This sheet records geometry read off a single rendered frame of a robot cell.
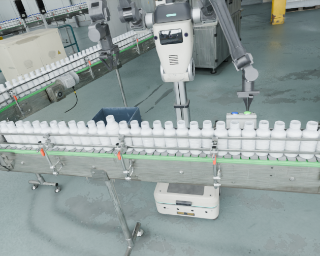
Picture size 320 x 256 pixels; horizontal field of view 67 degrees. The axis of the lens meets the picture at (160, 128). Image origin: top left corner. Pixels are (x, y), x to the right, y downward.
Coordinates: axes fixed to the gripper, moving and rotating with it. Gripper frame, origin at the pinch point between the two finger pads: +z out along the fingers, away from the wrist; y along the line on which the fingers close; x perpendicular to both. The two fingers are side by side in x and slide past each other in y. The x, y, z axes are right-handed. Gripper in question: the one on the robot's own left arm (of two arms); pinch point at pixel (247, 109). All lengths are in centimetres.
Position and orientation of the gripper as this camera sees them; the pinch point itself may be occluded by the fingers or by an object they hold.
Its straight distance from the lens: 128.0
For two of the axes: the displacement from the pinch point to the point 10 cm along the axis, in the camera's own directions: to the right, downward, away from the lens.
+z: 0.6, 9.7, 2.2
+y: 9.6, 0.1, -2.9
